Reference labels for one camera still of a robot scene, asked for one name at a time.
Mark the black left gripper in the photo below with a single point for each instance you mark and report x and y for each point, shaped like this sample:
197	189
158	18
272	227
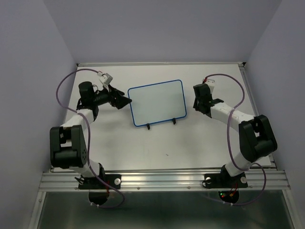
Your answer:
119	101

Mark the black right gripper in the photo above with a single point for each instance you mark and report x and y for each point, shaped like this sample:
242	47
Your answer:
195	103

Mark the blue framed whiteboard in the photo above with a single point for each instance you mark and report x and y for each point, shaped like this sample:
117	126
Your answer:
157	102

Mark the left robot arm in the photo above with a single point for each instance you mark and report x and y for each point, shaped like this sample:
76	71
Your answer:
68	147

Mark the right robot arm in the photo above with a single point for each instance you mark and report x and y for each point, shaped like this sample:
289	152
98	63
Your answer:
256	138

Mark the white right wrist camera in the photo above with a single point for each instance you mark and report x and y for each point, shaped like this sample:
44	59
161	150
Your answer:
210	83

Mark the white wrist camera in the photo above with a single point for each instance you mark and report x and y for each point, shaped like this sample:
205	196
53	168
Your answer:
210	83
104	78

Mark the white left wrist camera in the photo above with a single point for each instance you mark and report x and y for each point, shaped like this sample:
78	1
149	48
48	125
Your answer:
104	78

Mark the aluminium right side rail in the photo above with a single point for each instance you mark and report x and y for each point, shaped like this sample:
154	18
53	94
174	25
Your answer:
254	106

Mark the aluminium table edge rail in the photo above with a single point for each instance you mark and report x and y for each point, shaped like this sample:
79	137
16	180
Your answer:
105	64

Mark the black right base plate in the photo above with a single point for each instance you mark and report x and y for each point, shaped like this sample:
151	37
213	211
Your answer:
217	180

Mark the aluminium front mounting rail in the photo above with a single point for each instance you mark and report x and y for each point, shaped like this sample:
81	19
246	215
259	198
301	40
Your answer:
165	180

